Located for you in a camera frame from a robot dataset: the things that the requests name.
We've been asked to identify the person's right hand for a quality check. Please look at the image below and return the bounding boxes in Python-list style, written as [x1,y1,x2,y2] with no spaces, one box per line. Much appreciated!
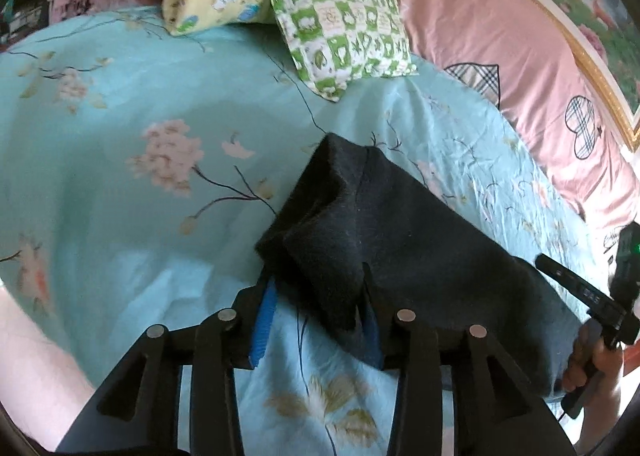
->
[562,323,624,455]

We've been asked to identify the black pants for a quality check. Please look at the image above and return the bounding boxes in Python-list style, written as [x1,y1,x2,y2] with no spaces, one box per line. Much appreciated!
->
[256,134,579,400]

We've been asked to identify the pink quilt with plaid hearts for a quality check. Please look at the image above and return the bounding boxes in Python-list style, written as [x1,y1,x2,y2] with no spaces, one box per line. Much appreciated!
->
[398,0,639,265]

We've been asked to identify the light blue floral bedsheet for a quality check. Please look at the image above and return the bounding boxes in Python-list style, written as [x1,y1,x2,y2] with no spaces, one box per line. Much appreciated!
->
[1,9,598,455]

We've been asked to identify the green checkered pillow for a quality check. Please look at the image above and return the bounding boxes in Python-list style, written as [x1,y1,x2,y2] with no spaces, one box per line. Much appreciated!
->
[270,0,416,102]

